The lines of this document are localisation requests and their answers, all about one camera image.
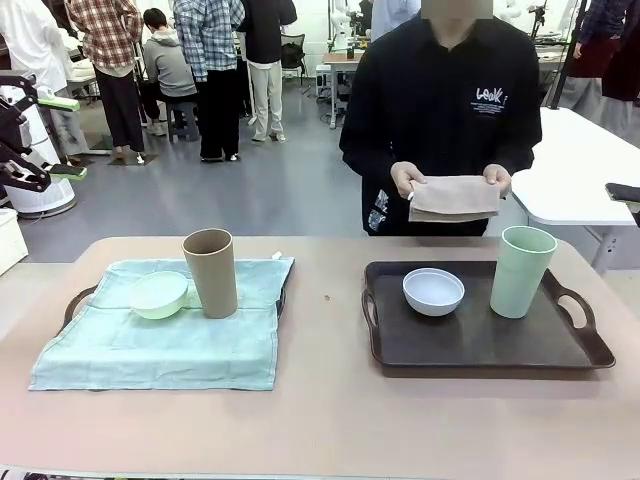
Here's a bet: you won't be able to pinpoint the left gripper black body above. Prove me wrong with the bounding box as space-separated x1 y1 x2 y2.
0 98 27 152

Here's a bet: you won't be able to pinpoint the tall light green cup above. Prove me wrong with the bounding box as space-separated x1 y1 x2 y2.
489 225 558 320

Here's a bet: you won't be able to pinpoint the light green bowl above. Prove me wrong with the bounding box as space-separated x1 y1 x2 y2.
129 271 190 321

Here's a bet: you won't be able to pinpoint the beige cloth mat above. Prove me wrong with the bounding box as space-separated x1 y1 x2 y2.
408 174 501 224

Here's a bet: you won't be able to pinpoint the tall brown cup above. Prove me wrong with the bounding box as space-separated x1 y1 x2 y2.
181 228 239 320

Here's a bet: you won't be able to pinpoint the teal cloth mat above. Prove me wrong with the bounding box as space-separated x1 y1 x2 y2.
28 256 296 393

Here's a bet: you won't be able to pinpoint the pale blue bowl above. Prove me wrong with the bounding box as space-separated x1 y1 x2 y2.
402 268 466 318

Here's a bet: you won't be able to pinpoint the person's right forearm black sleeve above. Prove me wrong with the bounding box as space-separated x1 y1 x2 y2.
339 124 401 179

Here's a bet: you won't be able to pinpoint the person's left forearm black sleeve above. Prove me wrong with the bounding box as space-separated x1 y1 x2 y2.
503 122 544 176

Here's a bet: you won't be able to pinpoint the dark brown serving tray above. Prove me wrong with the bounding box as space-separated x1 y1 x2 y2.
362 259 616 379
62 269 289 334

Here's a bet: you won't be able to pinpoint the person's left hand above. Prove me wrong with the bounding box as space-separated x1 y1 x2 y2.
482 163 514 200

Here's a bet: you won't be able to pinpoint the person's right hand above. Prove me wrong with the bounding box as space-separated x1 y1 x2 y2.
390 160 429 202

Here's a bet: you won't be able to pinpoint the white cylindrical air purifier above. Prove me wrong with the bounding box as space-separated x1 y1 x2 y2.
2 84 78 220

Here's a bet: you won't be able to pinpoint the bystander in white shirt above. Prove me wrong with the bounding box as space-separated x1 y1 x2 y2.
0 0 75 162

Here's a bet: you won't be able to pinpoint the white table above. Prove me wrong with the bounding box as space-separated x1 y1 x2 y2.
509 107 640 275

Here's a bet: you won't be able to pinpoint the white box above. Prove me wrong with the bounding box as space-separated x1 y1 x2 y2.
0 207 30 277

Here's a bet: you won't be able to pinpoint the bystander in red plaid shirt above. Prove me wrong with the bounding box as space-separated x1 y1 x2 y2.
66 0 148 157

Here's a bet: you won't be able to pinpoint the seated bystander grey hoodie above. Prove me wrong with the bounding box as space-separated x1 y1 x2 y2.
140 7 199 138

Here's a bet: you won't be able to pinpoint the grey stool under seated person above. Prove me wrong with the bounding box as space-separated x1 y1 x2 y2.
167 101 201 143

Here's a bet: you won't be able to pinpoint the black pole stand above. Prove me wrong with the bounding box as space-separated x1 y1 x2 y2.
547 0 590 112

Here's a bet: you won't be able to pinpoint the bystander in blue plaid shirt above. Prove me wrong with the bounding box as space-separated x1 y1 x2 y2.
172 0 247 163

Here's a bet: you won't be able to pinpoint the person in black shirt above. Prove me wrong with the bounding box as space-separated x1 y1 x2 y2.
338 9 544 237

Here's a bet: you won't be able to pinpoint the bystander black top beige trousers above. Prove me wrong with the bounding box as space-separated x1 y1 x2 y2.
238 0 299 144

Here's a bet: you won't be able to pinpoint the black office chair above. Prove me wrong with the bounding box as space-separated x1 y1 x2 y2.
279 33 307 79

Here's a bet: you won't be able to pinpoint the bystander in light blue shirt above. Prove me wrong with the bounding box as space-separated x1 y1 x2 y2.
369 0 424 45

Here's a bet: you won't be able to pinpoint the background wooden work table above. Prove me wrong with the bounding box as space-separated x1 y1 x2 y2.
322 49 367 129

